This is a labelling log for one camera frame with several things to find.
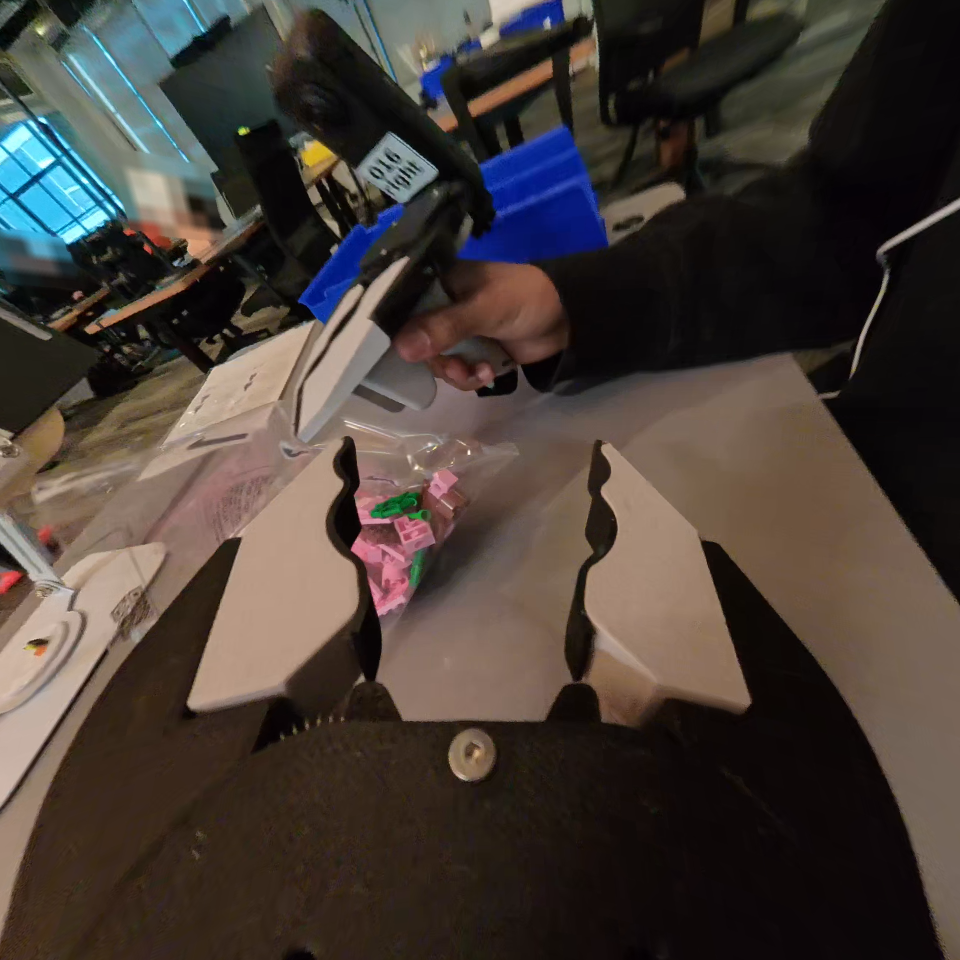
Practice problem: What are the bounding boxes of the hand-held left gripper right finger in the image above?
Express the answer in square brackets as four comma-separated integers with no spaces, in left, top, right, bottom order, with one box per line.
[562,439,753,726]

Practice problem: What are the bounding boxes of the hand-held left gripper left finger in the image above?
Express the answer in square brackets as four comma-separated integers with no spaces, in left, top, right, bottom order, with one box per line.
[186,436,384,715]

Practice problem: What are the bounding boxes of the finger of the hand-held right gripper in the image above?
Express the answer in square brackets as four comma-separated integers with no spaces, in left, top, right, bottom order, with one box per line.
[297,257,411,445]
[287,285,363,432]

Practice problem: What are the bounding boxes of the large clear plastic bag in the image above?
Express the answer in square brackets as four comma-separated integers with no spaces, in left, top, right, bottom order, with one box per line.
[142,405,520,620]

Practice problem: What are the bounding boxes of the person's right forearm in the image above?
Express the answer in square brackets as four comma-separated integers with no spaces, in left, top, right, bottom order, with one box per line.
[536,176,901,376]

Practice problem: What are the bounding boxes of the person's right hand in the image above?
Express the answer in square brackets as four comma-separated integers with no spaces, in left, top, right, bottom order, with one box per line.
[393,261,573,393]

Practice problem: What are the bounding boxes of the printed paper sheet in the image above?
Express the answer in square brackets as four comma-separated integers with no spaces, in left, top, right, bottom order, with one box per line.
[138,322,331,481]

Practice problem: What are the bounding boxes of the white book stand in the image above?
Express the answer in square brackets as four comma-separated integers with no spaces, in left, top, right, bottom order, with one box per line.
[0,510,168,807]

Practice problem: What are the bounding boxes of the blue plastic bin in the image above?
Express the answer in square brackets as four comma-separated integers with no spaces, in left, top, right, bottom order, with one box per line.
[300,123,609,324]

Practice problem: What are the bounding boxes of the black partition panel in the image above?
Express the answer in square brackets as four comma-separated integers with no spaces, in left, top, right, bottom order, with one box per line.
[0,300,100,436]

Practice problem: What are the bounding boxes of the black office chair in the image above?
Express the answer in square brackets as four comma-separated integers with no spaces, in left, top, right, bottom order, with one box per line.
[592,0,804,189]

